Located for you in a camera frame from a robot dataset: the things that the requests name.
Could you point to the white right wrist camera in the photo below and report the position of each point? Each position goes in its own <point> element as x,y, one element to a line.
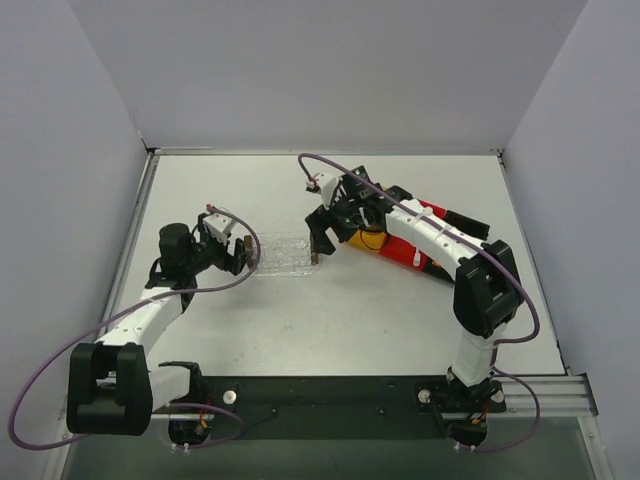
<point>326,186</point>

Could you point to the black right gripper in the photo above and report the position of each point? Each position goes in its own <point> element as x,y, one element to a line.
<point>326,226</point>

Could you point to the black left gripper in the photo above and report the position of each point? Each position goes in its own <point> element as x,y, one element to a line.
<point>231,257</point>

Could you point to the clear textured acrylic tray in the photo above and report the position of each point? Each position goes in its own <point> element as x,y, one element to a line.
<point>285,254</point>

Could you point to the red plastic bin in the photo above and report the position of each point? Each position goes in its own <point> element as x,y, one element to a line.
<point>402,252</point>

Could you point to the black plastic bin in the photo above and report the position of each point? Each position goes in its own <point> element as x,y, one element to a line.
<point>463,223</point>

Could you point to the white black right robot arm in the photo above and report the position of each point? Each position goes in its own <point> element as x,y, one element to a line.
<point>484,274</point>

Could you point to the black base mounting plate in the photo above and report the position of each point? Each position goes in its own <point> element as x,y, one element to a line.
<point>339,408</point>

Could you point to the yellow plastic bin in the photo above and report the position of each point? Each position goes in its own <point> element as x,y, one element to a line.
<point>372,240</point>

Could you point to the brown wooden tray end block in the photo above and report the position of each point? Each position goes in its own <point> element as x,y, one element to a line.
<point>249,252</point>

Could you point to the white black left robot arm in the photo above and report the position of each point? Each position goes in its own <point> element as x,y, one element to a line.
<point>112,388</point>

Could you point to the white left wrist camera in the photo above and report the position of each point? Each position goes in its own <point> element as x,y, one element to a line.
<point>219,226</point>

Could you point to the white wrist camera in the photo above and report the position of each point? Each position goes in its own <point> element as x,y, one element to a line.
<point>219,226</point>
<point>326,186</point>

